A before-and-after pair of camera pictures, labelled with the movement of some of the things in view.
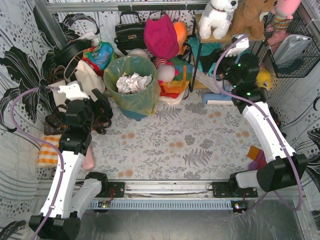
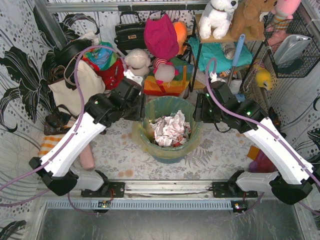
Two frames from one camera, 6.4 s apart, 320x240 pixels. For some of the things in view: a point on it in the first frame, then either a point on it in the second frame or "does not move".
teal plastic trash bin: x=135 y=105 to x=162 y=106
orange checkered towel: x=48 y=157 does not move
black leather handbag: x=130 y=36 does not move
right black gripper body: x=225 y=72 to x=200 y=111
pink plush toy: x=283 y=11 does not move
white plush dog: x=217 y=16 does not move
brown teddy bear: x=246 y=19 does not move
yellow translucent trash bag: x=146 y=101 to x=143 y=137
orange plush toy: x=180 y=28 does not move
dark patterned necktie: x=55 y=122 does not move
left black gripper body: x=100 y=107 to x=137 y=110
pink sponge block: x=89 y=162 does not move
